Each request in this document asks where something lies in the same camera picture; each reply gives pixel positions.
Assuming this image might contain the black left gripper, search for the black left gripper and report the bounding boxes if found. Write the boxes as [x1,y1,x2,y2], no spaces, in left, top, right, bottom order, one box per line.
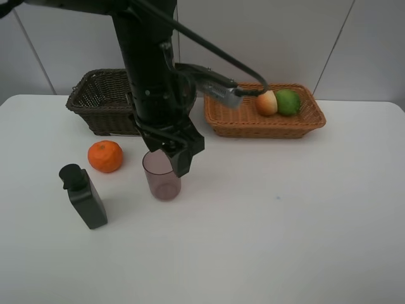
[128,82,205,177]

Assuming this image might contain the purple translucent plastic cup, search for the purple translucent plastic cup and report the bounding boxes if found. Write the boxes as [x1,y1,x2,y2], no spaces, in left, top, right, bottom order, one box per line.
[142,149,182,201]

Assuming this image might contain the red yellow peach fruit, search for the red yellow peach fruit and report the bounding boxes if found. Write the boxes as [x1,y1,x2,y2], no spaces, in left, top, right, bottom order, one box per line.
[255,91,278,117]

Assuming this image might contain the green lime fruit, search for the green lime fruit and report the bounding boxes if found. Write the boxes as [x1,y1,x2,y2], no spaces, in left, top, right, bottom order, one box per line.
[275,89,301,117]

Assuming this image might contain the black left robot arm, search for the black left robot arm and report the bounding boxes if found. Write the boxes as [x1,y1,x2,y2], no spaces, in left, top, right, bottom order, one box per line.
[29,1,204,177]

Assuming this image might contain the orange wicker basket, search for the orange wicker basket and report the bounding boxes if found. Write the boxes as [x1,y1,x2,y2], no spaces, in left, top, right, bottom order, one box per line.
[204,84,327,139]

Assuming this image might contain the orange mandarin fruit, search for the orange mandarin fruit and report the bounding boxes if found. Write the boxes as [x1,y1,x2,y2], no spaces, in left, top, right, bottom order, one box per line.
[87,141,123,173]

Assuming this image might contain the dark brown wicker basket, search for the dark brown wicker basket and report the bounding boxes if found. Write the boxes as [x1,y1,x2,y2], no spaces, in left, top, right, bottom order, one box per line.
[66,69,139,136]

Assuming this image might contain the black pump bottle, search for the black pump bottle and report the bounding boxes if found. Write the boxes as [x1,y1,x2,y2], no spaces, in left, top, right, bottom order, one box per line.
[59,163,108,229]

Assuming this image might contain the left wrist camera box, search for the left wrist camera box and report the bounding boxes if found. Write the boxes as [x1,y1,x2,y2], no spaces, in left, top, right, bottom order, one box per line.
[175,63,243,108]

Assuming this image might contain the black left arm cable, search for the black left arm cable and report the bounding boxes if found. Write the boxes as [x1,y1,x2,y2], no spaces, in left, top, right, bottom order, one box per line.
[126,0,270,96]

